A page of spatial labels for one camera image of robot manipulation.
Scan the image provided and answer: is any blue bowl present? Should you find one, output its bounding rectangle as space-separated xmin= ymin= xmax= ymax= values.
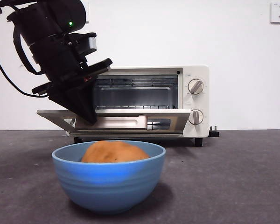
xmin=51 ymin=140 xmax=166 ymax=215

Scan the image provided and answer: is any glass oven door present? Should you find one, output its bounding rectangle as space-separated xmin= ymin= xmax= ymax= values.
xmin=36 ymin=109 xmax=192 ymax=138

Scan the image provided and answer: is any pale grey left camera box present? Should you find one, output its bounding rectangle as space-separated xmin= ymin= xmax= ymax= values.
xmin=87 ymin=36 xmax=98 ymax=54

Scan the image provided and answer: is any white toaster oven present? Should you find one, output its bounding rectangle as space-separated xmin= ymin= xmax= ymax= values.
xmin=65 ymin=64 xmax=210 ymax=147

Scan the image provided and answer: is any black power cable with plug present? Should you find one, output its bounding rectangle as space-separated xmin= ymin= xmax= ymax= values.
xmin=209 ymin=125 xmax=220 ymax=138

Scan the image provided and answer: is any braided black arm cable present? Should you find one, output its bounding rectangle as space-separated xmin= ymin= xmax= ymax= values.
xmin=12 ymin=11 xmax=46 ymax=76

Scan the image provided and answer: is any beige round oven knob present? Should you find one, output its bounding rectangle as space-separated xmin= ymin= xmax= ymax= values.
xmin=188 ymin=109 xmax=204 ymax=126
xmin=188 ymin=78 xmax=205 ymax=95

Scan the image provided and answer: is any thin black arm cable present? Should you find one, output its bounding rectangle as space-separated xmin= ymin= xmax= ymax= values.
xmin=0 ymin=45 xmax=49 ymax=98

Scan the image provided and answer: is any metal oven rack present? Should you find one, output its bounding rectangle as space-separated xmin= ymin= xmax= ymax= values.
xmin=95 ymin=105 xmax=177 ymax=111

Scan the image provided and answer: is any brown potato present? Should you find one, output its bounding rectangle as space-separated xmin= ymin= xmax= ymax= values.
xmin=81 ymin=140 xmax=150 ymax=163

